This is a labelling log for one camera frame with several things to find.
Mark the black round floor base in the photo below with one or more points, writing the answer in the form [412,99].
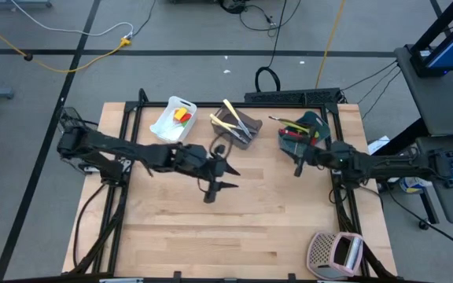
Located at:
[232,6]

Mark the teal plastic bin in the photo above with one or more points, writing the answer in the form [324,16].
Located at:
[315,117]

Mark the grey plastic bin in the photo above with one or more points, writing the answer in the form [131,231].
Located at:
[250,137]

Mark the grey computer desk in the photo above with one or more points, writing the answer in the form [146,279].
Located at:
[439,102]

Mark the black vented control box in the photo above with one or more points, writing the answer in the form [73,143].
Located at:
[289,96]

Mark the black aluminium table frame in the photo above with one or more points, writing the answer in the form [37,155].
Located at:
[281,105]

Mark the small black floor puck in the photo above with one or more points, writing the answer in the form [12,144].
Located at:
[28,57]

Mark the black table clamp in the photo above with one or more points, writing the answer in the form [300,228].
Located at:
[143,97]
[177,276]
[291,277]

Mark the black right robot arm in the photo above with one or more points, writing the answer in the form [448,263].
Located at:
[387,169]

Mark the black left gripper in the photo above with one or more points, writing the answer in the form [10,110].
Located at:
[205,163]

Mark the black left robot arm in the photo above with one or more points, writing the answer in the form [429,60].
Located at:
[124,149]

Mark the pink perforated basket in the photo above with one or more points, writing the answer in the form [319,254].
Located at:
[322,251]

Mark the white paper sheet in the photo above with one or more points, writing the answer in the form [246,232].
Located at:
[378,145]

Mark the red silicone spoon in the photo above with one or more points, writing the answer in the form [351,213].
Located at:
[289,133]

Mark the white plastic bin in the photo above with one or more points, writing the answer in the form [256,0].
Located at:
[163,131]

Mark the white bottle blue yellow label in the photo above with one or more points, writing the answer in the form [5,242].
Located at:
[413,185]

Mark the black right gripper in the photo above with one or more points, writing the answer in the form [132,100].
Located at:
[317,158]

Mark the silver aluminium bar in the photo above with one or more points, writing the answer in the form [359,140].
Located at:
[120,280]

